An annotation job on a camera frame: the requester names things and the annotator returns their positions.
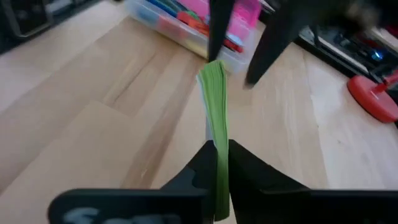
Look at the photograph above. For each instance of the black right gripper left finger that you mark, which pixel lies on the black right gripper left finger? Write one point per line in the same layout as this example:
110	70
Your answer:
140	205

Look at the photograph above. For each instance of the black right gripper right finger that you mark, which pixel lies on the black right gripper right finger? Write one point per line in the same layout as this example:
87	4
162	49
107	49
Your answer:
295	205

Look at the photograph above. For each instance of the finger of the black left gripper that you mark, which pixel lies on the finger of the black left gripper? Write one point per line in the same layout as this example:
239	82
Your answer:
219	28
273	46

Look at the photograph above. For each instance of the clear plastic box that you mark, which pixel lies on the clear plastic box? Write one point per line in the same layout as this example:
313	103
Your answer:
174	31

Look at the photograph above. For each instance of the green sticky note pad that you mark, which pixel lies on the green sticky note pad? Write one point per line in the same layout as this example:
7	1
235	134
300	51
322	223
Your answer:
217	109

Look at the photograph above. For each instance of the pink plastic basket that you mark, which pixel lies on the pink plastic basket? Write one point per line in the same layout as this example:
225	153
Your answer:
245	15

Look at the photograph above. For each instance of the red desk lamp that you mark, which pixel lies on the red desk lamp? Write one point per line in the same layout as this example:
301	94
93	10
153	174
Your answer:
373	99

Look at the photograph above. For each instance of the black metal frame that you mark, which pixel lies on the black metal frame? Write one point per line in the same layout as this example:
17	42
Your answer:
308	42

